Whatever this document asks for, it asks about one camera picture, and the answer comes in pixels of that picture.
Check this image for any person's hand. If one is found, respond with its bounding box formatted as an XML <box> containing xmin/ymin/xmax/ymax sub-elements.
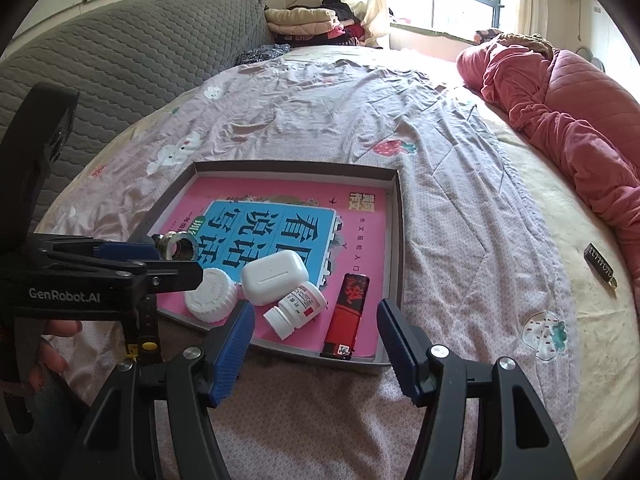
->
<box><xmin>28</xmin><ymin>320</ymin><xmax>82</xmax><ymax>392</ymax></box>

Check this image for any pink patterned bed sheet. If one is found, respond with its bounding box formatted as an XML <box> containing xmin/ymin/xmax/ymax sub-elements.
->
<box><xmin>39</xmin><ymin>56</ymin><xmax>579</xmax><ymax>479</ymax></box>

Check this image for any stack of folded clothes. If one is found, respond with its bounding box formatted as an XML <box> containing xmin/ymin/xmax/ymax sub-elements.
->
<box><xmin>265</xmin><ymin>0</ymin><xmax>367</xmax><ymax>48</ymax></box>

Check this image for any grey cardboard box tray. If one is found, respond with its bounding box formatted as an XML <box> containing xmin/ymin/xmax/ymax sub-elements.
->
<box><xmin>129</xmin><ymin>160</ymin><xmax>404</xmax><ymax>372</ymax></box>

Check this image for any red pink quilt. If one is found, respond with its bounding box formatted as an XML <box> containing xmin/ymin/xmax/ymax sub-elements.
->
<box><xmin>457</xmin><ymin>40</ymin><xmax>639</xmax><ymax>284</ymax></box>

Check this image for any red and black lighter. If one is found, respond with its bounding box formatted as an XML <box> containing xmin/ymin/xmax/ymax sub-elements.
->
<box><xmin>320</xmin><ymin>273</ymin><xmax>370</xmax><ymax>361</ymax></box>

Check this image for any shiny metal ring fitting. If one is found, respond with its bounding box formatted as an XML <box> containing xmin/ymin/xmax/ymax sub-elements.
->
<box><xmin>151</xmin><ymin>231</ymin><xmax>198</xmax><ymax>261</ymax></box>

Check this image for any small white pill bottle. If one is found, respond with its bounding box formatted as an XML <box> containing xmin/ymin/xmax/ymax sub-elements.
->
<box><xmin>264</xmin><ymin>282</ymin><xmax>328</xmax><ymax>340</ymax></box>

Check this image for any pink and blue book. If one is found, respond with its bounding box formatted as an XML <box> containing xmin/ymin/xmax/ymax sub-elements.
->
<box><xmin>153</xmin><ymin>176</ymin><xmax>392</xmax><ymax>362</ymax></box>

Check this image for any grey quilted headboard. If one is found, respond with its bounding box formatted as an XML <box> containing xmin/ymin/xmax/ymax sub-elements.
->
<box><xmin>1</xmin><ymin>0</ymin><xmax>272</xmax><ymax>224</ymax></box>

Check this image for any white round bottle cap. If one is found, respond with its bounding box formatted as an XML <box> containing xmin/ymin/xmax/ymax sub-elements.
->
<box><xmin>184</xmin><ymin>268</ymin><xmax>238</xmax><ymax>324</ymax></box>

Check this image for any white earbuds case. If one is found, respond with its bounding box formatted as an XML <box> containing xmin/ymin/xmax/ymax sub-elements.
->
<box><xmin>241</xmin><ymin>249</ymin><xmax>309</xmax><ymax>307</ymax></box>

